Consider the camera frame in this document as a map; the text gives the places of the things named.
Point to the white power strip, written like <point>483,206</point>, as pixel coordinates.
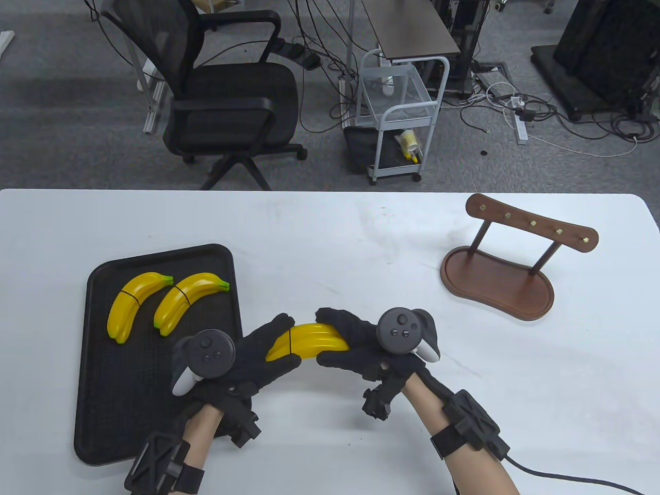
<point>521,129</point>
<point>342,103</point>

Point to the black office chair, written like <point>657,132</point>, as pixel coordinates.
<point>242,93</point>

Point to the person's left hand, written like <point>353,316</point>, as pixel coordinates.
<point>258,356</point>

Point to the black mesh bin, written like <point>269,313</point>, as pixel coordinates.
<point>358,149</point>

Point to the grey handheld controller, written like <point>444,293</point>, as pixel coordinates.
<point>209,353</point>
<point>399,330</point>

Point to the black power adapter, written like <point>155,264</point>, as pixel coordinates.
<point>309,62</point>

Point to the black equipment base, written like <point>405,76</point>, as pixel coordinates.
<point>593,51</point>

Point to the black elastic band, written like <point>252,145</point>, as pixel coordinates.
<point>291,340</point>
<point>129,295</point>
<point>180,294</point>

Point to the white board corner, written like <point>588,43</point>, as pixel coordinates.
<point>5,41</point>

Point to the white utility cart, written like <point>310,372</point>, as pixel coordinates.
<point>378,144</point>

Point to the yellow white bottle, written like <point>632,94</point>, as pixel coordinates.
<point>410,142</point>

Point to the person's left forearm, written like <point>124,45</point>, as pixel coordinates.
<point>201,433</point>

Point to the small white bottle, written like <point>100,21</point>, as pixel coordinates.
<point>388,87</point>

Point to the dark top side table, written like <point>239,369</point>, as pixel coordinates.
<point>412,31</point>

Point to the brown wooden hook stand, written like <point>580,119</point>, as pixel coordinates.
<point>495,289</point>

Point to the cardboard box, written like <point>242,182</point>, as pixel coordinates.
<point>211,5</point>

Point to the person's right hand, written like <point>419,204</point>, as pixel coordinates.
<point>356,335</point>

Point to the black metal desk frame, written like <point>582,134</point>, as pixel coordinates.
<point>464,31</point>

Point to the metal floor box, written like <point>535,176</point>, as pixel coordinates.
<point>492,80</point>

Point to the silver metal frame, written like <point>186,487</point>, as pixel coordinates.
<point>151,121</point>

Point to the black plastic tray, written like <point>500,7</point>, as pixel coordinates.
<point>129,386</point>

